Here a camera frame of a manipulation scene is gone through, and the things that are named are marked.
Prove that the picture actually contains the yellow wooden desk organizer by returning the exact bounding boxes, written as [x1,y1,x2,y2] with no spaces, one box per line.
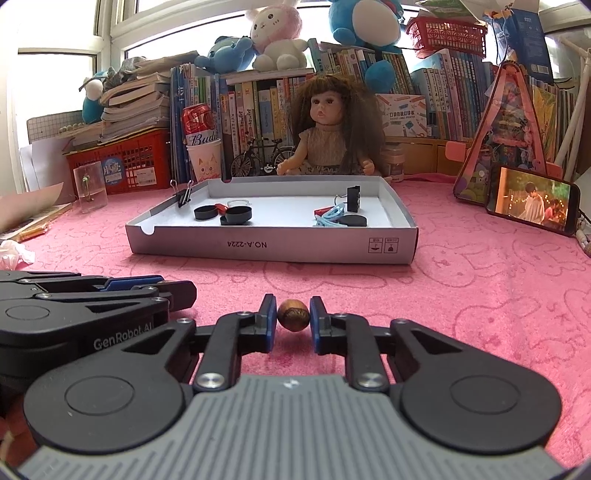
[383,137,462,175]

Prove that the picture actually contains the blue paper bag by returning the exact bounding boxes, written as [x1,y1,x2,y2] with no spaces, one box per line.
[482,0,555,86]

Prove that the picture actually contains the miniature black bicycle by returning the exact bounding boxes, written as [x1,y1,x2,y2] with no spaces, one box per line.
[230,137,296,177]

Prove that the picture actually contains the blue and white plush toy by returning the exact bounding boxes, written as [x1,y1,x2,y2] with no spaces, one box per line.
[82,69,116,124]

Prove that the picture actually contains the orange packet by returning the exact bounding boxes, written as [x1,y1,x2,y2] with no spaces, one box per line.
[18,220,51,241]

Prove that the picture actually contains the stack of books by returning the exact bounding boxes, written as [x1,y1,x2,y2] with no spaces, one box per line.
[60,55,195,148]

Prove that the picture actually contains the pink bunny plush toy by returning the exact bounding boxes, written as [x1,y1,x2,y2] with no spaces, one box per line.
[245,0,309,72]

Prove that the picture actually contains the grey cardboard box lid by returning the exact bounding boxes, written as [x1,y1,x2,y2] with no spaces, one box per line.
[126,175,419,266]

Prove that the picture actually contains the white printed cardboard box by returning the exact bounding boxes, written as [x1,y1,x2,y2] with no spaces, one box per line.
[375,93,428,138]

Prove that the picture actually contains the brown-haired doll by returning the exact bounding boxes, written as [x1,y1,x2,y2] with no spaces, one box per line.
[276,76,393,178]

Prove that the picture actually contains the white plastic pipe frame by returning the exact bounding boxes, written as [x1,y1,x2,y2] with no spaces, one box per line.
[554,37,591,174]

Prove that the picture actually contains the open book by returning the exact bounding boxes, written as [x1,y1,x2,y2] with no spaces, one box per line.
[0,182,75,241]

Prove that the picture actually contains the small glass jar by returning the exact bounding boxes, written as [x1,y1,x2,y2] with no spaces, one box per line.
[382,143,406,184]

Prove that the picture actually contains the white cat paper cup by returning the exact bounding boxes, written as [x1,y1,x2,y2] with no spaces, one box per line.
[186,140,223,184]

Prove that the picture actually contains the white paper sheet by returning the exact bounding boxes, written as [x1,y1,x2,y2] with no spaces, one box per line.
[18,136,75,204]

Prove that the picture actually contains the red beer can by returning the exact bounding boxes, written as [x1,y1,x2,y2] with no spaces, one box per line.
[181,104,221,148]

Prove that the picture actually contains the white window frame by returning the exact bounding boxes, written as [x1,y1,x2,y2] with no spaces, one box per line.
[16,0,259,195]

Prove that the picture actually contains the black binder clip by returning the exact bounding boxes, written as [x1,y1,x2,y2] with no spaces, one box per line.
[333,185,362,213]
[170,180,195,208]

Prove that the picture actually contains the red plastic basket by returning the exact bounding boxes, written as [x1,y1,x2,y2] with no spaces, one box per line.
[405,16,489,60]

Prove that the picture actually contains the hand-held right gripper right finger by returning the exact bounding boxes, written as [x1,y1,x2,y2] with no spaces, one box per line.
[309,295,467,393]

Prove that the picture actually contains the pink rabbit-print tablecloth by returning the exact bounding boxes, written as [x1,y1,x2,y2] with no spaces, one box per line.
[0,173,591,467]

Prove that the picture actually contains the pink triangular pencil case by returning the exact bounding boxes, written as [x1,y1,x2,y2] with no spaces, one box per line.
[452,60,557,206]

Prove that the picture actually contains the white grid board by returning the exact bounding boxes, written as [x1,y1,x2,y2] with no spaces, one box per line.
[28,111,88,144]

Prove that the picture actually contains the green packet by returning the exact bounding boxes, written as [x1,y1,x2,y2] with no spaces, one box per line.
[416,0,481,24]

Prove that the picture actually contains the crumpled white tissue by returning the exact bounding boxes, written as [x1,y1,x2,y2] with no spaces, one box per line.
[0,239,35,272]

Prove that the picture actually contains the large blue plush toy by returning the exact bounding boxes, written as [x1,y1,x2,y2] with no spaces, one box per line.
[328,0,407,95]

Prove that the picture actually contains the black smartphone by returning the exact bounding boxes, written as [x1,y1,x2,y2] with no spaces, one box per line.
[486,164,581,237]

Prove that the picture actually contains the clear glass mug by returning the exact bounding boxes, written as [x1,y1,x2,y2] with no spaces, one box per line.
[73,161,109,214]

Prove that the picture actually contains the person's left hand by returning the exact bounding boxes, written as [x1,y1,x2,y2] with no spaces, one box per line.
[0,407,38,467]

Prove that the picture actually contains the blue plush toy lying down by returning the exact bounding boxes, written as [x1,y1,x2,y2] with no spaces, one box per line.
[194,36,257,75]

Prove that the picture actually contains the brown nut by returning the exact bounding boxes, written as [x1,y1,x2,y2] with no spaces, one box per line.
[277,299,311,332]

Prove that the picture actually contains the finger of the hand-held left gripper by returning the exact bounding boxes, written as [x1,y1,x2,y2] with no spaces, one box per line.
[0,271,164,297]
[37,280,198,313]

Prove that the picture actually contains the red plastic crate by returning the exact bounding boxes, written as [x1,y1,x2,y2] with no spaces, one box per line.
[65,128,174,197]

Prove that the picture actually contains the row of upright books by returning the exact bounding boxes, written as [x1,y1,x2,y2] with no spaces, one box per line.
[170,44,583,183]

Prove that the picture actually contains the dark grey stuffed toy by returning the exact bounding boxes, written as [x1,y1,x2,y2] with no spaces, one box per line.
[104,58,148,88]

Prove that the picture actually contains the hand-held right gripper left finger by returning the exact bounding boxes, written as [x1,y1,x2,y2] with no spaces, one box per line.
[120,294,279,393]

